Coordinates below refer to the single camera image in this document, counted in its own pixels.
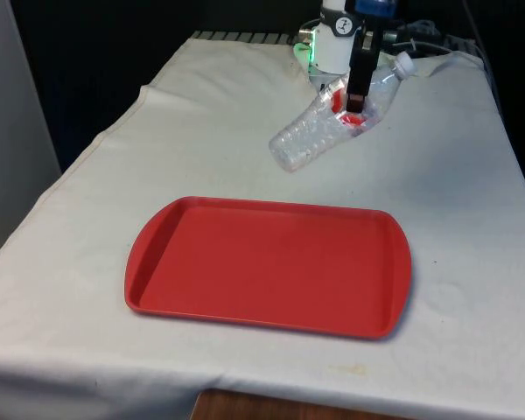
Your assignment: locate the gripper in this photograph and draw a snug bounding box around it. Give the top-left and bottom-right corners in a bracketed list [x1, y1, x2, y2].
[346, 0, 397, 113]

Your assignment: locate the clear plastic bottle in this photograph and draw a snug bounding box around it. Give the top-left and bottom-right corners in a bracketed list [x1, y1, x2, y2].
[269, 52, 417, 174]

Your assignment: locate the red tray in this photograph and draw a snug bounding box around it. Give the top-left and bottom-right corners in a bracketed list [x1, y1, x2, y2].
[122, 195, 415, 342]

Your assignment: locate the black cable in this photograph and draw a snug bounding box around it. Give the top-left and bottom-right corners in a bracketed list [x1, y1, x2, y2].
[388, 19, 455, 59]

